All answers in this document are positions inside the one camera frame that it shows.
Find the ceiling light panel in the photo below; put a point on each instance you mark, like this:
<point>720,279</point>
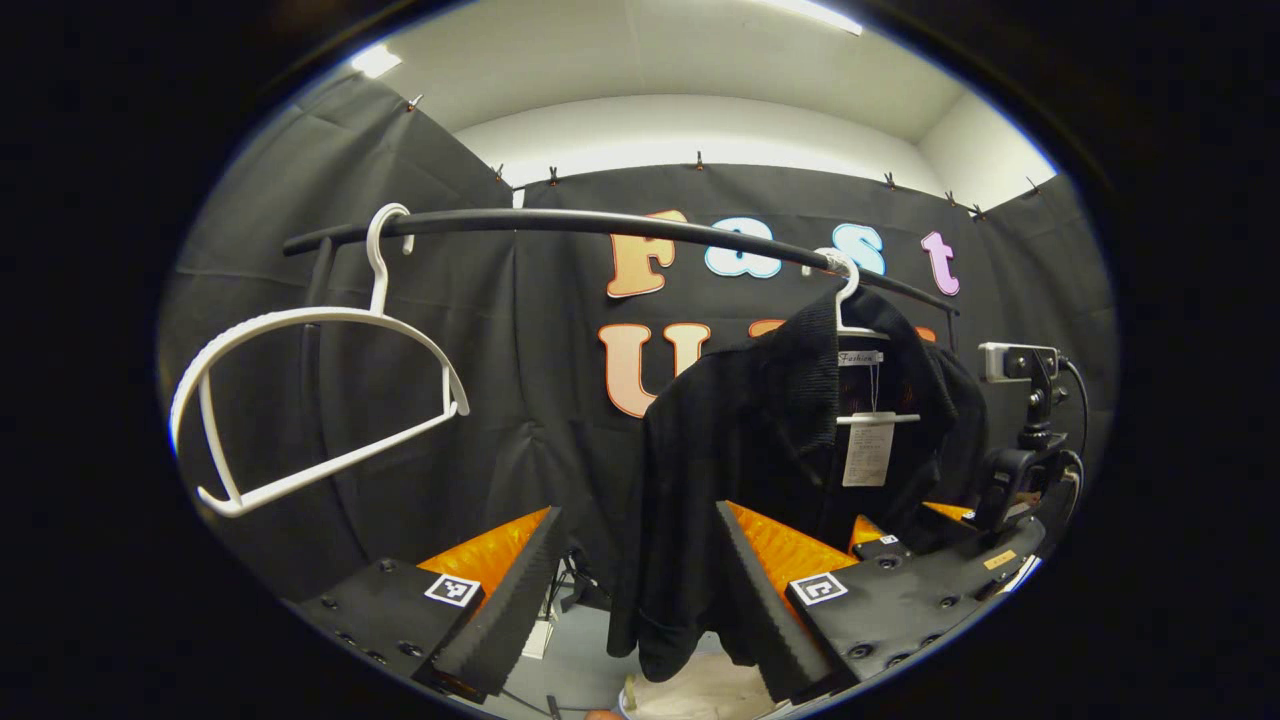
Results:
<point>375,61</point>

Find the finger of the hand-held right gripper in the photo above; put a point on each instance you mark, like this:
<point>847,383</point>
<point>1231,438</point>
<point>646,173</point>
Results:
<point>950,512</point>
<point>880,545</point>

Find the black tripod stand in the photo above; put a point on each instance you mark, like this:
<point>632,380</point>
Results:
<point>585,585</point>

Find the black knitted garment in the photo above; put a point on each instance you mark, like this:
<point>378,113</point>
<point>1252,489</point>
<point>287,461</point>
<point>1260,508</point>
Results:
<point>730,450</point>

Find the beige laundry hamper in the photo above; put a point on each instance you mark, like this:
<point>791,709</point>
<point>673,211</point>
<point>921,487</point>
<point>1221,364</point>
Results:
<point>700,692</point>

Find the white plastic hanger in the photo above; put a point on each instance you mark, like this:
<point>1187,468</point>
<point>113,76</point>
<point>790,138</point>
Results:
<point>300,318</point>
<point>848,290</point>

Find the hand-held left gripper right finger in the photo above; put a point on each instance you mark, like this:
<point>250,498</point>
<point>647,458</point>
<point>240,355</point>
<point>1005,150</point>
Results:
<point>760,610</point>

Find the small white box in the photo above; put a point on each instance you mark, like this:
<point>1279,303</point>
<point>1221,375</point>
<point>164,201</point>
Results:
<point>538,640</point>

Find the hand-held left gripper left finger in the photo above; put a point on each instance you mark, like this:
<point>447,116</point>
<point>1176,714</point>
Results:
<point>510,610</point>

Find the row of black cloth clips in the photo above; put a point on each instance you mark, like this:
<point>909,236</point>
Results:
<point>699,160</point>

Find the black backdrop cloth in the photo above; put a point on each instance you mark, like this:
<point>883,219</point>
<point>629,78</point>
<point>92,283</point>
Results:
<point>540,380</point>

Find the black clothes rack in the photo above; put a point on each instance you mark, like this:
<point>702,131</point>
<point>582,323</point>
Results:
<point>560,222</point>

